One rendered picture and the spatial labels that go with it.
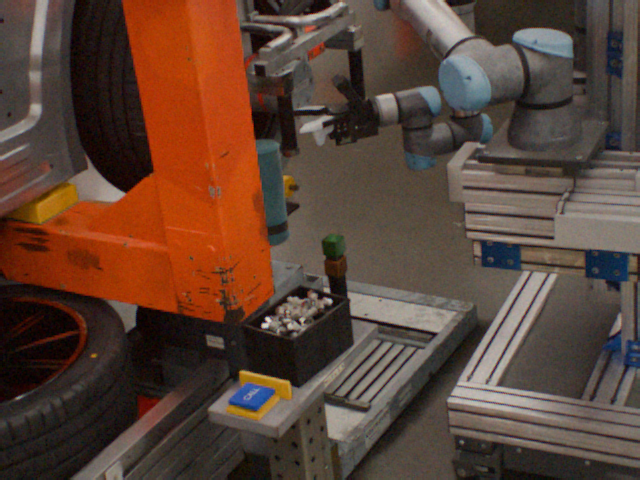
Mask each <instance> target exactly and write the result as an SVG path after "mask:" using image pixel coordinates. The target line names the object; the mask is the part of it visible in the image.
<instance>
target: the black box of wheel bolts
mask: <svg viewBox="0 0 640 480"><path fill-rule="evenodd" d="M349 303H350V299H349V298H345V297H343V296H339V295H335V294H331V293H328V292H324V291H320V290H316V289H313V288H309V287H305V286H302V285H299V286H298V287H296V288H295V289H293V290H292V291H290V292H289V293H288V294H286V295H285V296H283V297H282V298H280V299H279V300H277V301H276V302H275V303H273V304H272V305H270V306H269V307H267V308H266V309H265V310H263V311H262V312H260V313H259V314H257V315H256V316H254V317H253V318H252V319H250V320H249V321H247V322H246V323H244V324H243V325H242V326H241V329H242V330H243V333H244V340H245V347H246V353H247V360H248V367H249V372H253V373H257V374H261V375H266V376H270V377H274V378H279V379H283V380H287V381H290V385H292V386H295V387H298V388H300V387H301V386H302V385H304V384H305V383H306V382H307V381H309V380H310V379H311V378H313V377H314V376H315V375H316V374H318V373H319V372H320V371H321V370H323V369H324V368H325V367H326V366H328V365H329V364H330V363H332V362H333V361H334V360H335V359H337V358H338V357H339V356H340V355H342V354H343V353H344V352H345V351H347V350H348V349H349V348H351V346H352V345H353V344H354V342H353V333H352V323H351V315H350V305H349Z"/></svg>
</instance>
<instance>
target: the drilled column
mask: <svg viewBox="0 0 640 480"><path fill-rule="evenodd" d="M266 437H267V443H268V450H269V458H270V465H271V472H272V479H273V480H334V476H333V468H332V459H331V450H330V442H329V434H328V425H327V417H326V408H325V399H324V392H323V393H322V394H321V395H320V396H319V397H318V398H317V399H316V400H315V401H314V402H313V403H312V404H311V405H310V406H309V407H308V408H307V409H306V411H305V412H304V414H303V415H302V416H301V417H300V418H299V419H298V420H297V421H296V422H295V423H294V424H293V425H292V426H291V427H290V428H289V429H288V430H287V431H286V432H285V433H284V434H283V435H282V436H281V437H280V438H279V439H276V438H272V437H268V436H266Z"/></svg>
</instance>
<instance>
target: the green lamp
mask: <svg viewBox="0 0 640 480"><path fill-rule="evenodd" d="M322 249H323V255H325V256H330V257H336V258H338V257H339V256H340V255H342V253H343V252H344V251H345V242H344V237H343V236H341V235H335V234H329V235H328V236H327V237H325V238H323V239H322Z"/></svg>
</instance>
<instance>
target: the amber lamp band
mask: <svg viewBox="0 0 640 480"><path fill-rule="evenodd" d="M324 266H325V274H326V275H327V276H331V277H336V278H341V277H342V275H343V274H344V273H345V272H346V271H347V261H346V256H345V255H343V257H342V258H341V259H340V260H339V261H332V260H327V259H325V260H324Z"/></svg>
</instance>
